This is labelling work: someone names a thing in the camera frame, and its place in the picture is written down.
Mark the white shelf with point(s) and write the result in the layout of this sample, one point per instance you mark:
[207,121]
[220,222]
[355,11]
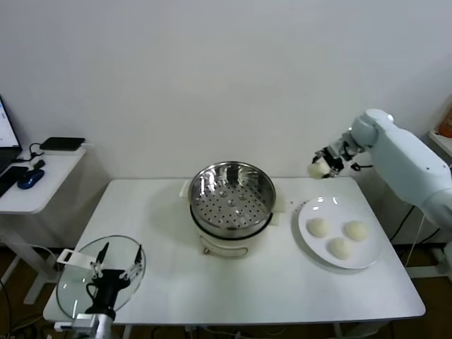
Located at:
[441,141]

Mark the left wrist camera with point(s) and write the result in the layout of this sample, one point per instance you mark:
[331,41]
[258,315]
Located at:
[76,322]

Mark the flat black box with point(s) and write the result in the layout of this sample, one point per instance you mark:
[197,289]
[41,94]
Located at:
[63,143]

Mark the stainless steel steamer basket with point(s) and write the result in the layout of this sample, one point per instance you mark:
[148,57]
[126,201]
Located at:
[219,231]

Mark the orange object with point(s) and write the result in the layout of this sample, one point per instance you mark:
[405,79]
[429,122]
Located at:
[446,127]

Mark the round glass pot lid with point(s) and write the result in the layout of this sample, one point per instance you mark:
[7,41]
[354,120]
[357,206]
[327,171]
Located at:
[70,289]

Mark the black laptop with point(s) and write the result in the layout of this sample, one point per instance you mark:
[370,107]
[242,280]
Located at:
[7,134]

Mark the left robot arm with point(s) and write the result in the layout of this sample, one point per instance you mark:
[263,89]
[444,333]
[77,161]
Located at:
[104,326]

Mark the white electric cooker pot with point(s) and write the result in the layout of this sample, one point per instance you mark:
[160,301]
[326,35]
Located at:
[226,249]

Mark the white steamed baozi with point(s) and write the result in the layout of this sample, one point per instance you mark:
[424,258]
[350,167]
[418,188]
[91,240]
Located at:
[356,230]
[319,227]
[318,170]
[341,248]

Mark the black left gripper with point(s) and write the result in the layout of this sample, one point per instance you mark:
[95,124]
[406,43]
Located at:
[106,286]

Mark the small black dongle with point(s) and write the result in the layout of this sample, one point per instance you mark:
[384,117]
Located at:
[39,164]

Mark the white round plate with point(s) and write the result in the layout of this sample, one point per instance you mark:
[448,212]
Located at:
[367,254]

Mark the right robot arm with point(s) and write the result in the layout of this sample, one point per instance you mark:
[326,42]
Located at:
[406,159]

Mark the blue computer mouse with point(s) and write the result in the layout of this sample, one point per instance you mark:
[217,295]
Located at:
[31,178]

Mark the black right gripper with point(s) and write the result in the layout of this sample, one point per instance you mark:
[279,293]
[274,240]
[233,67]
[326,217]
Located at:
[339,155]

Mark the black smartphone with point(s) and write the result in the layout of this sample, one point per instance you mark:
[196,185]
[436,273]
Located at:
[10,176]

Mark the white side desk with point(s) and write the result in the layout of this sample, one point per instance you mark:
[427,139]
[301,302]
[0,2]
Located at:
[42,194]

